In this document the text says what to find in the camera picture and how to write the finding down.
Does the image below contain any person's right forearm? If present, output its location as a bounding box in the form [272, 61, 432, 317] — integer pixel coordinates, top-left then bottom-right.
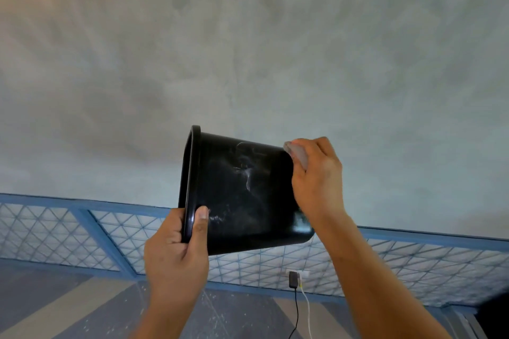
[312, 211, 453, 339]

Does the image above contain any person's right hand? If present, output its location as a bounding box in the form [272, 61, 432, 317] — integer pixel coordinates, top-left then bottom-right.
[284, 137, 346, 228]

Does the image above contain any person's left hand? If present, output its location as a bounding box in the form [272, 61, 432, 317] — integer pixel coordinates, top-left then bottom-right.
[144, 206, 210, 304]

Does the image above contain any person's left forearm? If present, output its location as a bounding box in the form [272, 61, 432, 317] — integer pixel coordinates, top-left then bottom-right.
[129, 293, 204, 339]

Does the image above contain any white cable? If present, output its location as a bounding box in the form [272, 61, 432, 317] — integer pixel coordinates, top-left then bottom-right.
[298, 276, 314, 339]

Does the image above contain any blue framed lattice window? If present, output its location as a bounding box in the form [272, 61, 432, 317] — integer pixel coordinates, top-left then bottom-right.
[0, 193, 509, 308]

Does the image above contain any grey metal frame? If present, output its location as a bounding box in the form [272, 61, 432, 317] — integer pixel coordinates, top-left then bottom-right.
[441, 305, 488, 339]

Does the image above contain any black cable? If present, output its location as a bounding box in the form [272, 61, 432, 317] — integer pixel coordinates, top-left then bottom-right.
[288, 288, 299, 339]

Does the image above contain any black plastic bucket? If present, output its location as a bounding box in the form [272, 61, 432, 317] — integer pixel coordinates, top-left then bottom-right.
[178, 125, 315, 256]

